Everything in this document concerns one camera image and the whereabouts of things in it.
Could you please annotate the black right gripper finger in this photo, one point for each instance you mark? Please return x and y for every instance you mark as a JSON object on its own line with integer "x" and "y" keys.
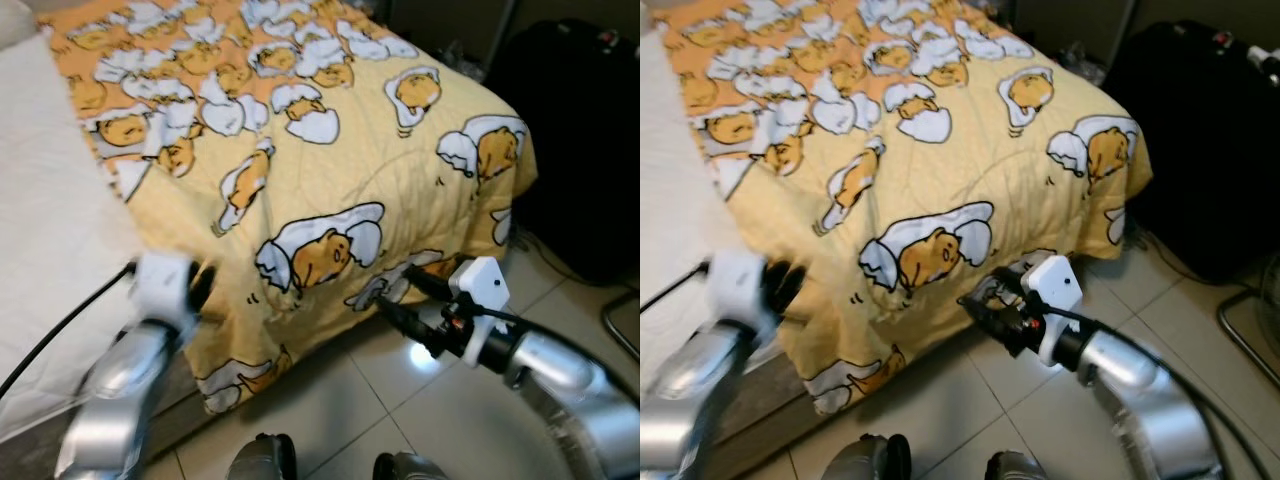
{"x": 1010, "y": 279}
{"x": 410, "y": 322}
{"x": 988, "y": 312}
{"x": 430, "y": 282}

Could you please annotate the orange yellow cartoon blanket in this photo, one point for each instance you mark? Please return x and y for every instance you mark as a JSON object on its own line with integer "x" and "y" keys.
{"x": 960, "y": 170}
{"x": 340, "y": 170}

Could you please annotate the white quilted mattress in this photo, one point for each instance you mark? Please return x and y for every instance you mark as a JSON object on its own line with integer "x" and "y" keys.
{"x": 50, "y": 200}
{"x": 670, "y": 200}

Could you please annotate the robot right leg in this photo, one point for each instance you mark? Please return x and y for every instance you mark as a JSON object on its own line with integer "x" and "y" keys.
{"x": 410, "y": 468}
{"x": 1015, "y": 468}

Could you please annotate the robot leg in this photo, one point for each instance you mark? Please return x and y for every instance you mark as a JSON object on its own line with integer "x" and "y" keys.
{"x": 865, "y": 460}
{"x": 410, "y": 468}
{"x": 1015, "y": 468}
{"x": 262, "y": 460}

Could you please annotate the metal fan stand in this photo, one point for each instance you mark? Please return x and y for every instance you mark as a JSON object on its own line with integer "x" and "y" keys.
{"x": 1240, "y": 345}
{"x": 615, "y": 330}

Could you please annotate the robot left leg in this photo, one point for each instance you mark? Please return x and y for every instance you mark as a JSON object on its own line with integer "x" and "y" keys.
{"x": 865, "y": 460}
{"x": 262, "y": 460}

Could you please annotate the black suitcase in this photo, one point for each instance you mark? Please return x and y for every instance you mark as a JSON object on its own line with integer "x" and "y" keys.
{"x": 1200, "y": 150}
{"x": 580, "y": 150}

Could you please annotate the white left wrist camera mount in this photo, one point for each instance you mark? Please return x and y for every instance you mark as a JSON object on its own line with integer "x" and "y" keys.
{"x": 165, "y": 285}
{"x": 738, "y": 285}

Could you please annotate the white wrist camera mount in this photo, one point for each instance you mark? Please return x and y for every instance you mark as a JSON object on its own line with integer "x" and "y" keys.
{"x": 165, "y": 285}
{"x": 738, "y": 285}
{"x": 485, "y": 290}
{"x": 1055, "y": 295}

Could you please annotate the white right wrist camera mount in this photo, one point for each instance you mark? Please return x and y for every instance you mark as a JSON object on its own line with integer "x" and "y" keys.
{"x": 485, "y": 290}
{"x": 1055, "y": 295}

